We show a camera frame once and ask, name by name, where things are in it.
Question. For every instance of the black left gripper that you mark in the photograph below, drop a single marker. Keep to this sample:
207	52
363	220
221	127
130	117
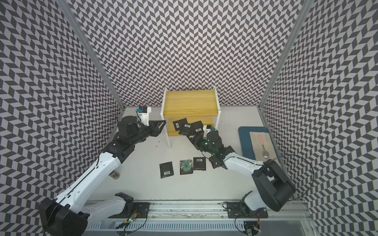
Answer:
154	125

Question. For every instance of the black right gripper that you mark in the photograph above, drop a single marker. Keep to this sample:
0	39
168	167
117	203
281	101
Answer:
196	140

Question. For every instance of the black tea bag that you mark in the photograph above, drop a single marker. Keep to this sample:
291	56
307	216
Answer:
187	129
179	124
197	127
199	163
214	163
166	170

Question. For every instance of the green tea bag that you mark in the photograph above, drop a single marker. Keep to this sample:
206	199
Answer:
186	167

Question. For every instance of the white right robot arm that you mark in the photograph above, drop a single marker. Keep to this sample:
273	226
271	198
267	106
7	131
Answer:
274	187

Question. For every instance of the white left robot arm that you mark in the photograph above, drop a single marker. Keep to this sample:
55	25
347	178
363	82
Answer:
67	215

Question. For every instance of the white yellow two-tier shelf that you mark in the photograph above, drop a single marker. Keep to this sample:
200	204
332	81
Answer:
194	105

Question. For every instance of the blue tray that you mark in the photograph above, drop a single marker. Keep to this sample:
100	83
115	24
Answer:
245	140

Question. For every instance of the dark spice jar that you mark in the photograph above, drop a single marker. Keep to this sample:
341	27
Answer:
114	175

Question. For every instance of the beige cloth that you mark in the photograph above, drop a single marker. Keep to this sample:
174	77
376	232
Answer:
257	148

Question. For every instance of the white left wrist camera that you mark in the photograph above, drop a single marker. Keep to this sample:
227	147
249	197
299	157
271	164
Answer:
143	114

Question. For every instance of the pink handled spoon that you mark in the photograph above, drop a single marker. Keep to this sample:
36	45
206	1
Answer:
265	153

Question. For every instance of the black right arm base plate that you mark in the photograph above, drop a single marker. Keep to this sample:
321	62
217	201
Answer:
233	210

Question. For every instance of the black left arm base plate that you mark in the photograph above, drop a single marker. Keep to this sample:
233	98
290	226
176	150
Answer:
140	207

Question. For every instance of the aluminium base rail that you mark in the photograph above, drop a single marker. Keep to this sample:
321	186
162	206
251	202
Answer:
190	216

